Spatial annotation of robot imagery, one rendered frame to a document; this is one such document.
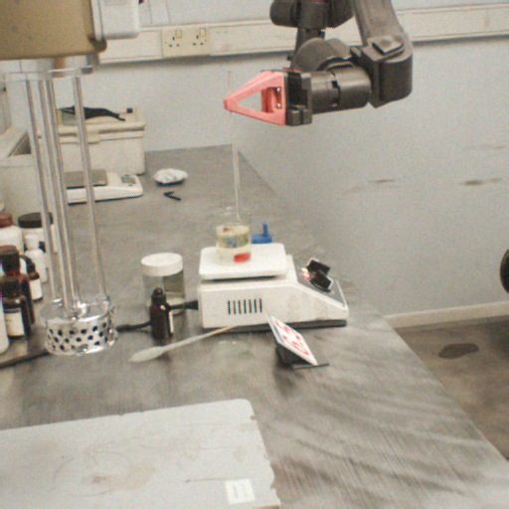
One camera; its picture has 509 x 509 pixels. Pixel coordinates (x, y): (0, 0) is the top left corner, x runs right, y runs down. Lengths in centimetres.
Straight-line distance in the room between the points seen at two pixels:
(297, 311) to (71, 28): 55
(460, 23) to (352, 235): 77
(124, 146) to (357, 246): 97
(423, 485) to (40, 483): 35
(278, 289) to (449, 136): 178
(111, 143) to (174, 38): 47
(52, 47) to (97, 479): 39
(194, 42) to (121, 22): 182
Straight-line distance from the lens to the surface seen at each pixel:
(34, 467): 80
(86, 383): 97
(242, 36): 247
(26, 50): 62
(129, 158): 213
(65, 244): 69
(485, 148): 281
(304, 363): 95
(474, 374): 181
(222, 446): 79
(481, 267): 292
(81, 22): 63
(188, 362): 99
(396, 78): 111
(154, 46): 245
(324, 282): 106
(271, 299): 103
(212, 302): 103
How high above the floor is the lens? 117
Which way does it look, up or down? 17 degrees down
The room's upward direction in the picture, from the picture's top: 4 degrees counter-clockwise
